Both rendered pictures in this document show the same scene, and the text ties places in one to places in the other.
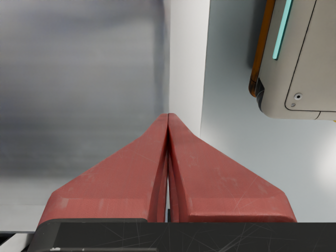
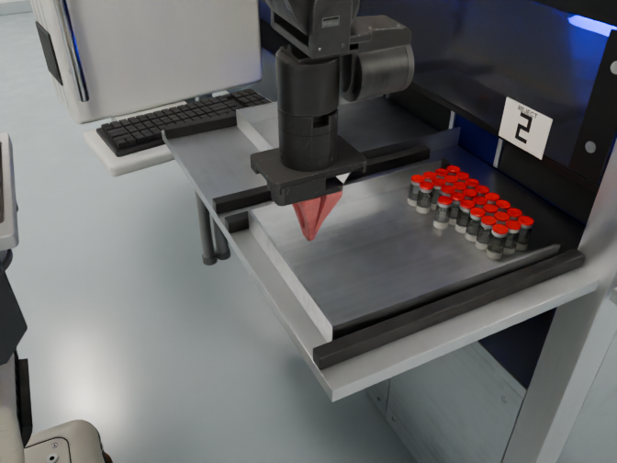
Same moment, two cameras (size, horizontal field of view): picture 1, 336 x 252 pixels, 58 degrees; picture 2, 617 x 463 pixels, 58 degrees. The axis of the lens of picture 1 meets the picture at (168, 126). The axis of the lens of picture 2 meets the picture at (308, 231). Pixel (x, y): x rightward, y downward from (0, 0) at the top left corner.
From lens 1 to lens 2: 0.50 m
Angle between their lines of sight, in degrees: 26
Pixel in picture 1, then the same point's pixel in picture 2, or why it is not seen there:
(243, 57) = not seen: outside the picture
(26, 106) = (367, 256)
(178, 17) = (308, 321)
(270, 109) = (85, 428)
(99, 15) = (349, 307)
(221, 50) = not seen: outside the picture
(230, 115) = (118, 420)
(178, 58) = (296, 306)
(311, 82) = not seen: outside the picture
